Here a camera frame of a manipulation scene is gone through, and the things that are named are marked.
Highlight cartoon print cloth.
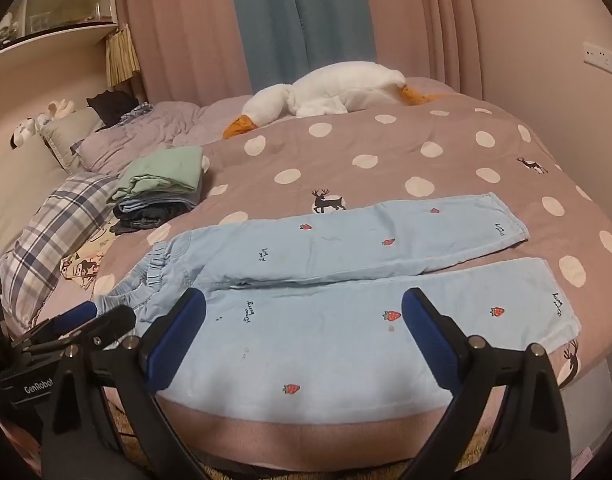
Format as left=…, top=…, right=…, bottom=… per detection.
left=60, top=220, right=119, bottom=288

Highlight plaid pillow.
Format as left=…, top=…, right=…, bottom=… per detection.
left=0, top=172, right=119, bottom=328

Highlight cream plush toy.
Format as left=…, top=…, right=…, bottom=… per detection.
left=36, top=99, right=77, bottom=121

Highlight lilac quilt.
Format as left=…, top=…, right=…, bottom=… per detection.
left=78, top=95, right=254, bottom=173

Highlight beige pillow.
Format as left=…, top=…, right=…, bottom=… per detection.
left=0, top=140, right=69, bottom=253

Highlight mauve polka dot blanket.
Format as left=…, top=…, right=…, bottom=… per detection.
left=36, top=80, right=612, bottom=466

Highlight white puppy plush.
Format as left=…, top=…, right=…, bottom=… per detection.
left=10, top=117, right=39, bottom=150

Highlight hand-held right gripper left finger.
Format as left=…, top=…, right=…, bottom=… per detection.
left=40, top=287, right=222, bottom=480

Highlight yellow pleated curtain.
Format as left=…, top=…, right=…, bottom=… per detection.
left=106, top=25, right=142, bottom=86

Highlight white goose plush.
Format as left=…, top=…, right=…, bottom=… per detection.
left=222, top=60, right=444, bottom=140

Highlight blue curtain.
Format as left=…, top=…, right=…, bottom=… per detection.
left=226, top=0, right=377, bottom=93

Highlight pale green pillow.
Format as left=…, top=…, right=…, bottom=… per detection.
left=40, top=107, right=107, bottom=171

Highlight pink curtain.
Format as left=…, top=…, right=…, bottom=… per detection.
left=121, top=0, right=252, bottom=106
left=361, top=0, right=487, bottom=96

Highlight white shelf unit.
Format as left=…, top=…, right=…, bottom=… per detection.
left=0, top=0, right=119, bottom=81

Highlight light blue strawberry pants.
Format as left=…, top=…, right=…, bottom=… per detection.
left=93, top=191, right=583, bottom=421

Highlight dark folded garment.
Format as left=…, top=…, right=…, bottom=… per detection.
left=108, top=210, right=177, bottom=236

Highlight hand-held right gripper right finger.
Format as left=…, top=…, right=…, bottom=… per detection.
left=401, top=287, right=572, bottom=480

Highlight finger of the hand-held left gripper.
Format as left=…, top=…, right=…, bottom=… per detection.
left=23, top=305, right=137, bottom=361
left=11, top=301, right=98, bottom=353

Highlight black garment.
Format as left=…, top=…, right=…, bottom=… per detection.
left=86, top=89, right=139, bottom=126

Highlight green folded garment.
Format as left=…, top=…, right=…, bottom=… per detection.
left=108, top=146, right=210, bottom=203

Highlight blue plaid shirt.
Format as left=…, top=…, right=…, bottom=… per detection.
left=118, top=102, right=154, bottom=123

